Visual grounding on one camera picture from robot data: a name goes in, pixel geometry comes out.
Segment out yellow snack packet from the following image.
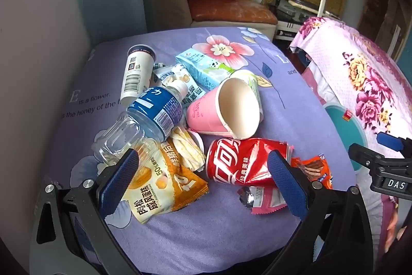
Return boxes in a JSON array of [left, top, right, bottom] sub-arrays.
[[121, 140, 209, 224]]

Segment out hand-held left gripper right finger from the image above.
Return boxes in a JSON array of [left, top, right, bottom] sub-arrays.
[[267, 149, 375, 275]]

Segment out clear blue label water bottle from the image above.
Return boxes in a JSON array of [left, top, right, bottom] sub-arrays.
[[92, 81, 189, 166]]

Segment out blue and white snack wrapper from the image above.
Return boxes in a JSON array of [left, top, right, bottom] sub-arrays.
[[151, 62, 207, 111]]

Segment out pink and white quilt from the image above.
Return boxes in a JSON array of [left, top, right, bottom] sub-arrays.
[[291, 46, 327, 105]]

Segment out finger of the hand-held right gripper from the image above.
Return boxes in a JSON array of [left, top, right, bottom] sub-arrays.
[[377, 132, 412, 151], [348, 143, 387, 172]]

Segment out black and white stereo cabinet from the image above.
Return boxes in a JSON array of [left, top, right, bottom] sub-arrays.
[[269, 0, 342, 40]]

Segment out pink snack wrapper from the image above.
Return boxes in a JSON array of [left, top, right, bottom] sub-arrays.
[[237, 186, 288, 215]]

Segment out purple floral bed sheet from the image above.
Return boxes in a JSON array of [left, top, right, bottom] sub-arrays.
[[45, 26, 358, 275]]

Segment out pink paper cup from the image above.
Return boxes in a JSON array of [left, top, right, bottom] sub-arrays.
[[186, 78, 262, 138]]

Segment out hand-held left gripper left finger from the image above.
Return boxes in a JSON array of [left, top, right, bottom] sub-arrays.
[[30, 148, 141, 275]]

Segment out dark wooden cabinet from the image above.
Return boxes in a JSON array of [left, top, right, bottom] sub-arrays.
[[357, 0, 412, 60]]

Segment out light blue milk carton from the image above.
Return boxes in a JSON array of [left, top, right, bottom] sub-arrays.
[[175, 48, 235, 92]]

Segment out teal plastic bin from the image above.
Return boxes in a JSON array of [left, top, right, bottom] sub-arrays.
[[322, 103, 367, 172]]

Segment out white paper cup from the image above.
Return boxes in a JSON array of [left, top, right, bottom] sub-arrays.
[[230, 69, 264, 121]]

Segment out crushed red cola can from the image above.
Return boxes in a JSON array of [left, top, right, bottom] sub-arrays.
[[206, 138, 292, 188]]

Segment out pink floral blanket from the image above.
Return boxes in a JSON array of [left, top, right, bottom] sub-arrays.
[[290, 16, 412, 263]]

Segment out white barcode drink cup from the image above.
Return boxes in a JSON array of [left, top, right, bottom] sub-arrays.
[[120, 45, 157, 106]]

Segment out cream white wrapper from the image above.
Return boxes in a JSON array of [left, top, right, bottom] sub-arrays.
[[170, 127, 207, 171]]

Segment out orange chocolate wrapper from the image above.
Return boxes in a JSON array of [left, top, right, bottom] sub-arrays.
[[290, 154, 333, 190]]

